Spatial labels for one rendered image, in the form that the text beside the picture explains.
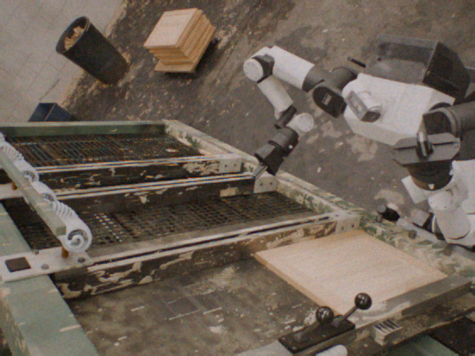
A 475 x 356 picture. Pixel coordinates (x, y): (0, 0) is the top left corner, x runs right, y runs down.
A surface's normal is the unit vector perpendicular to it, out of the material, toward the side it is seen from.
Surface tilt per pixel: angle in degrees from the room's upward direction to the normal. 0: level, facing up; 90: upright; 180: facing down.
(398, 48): 23
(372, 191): 0
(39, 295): 54
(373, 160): 0
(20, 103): 90
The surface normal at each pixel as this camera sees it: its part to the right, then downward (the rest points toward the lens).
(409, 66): -0.75, -0.13
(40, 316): 0.14, -0.94
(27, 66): 0.69, 0.17
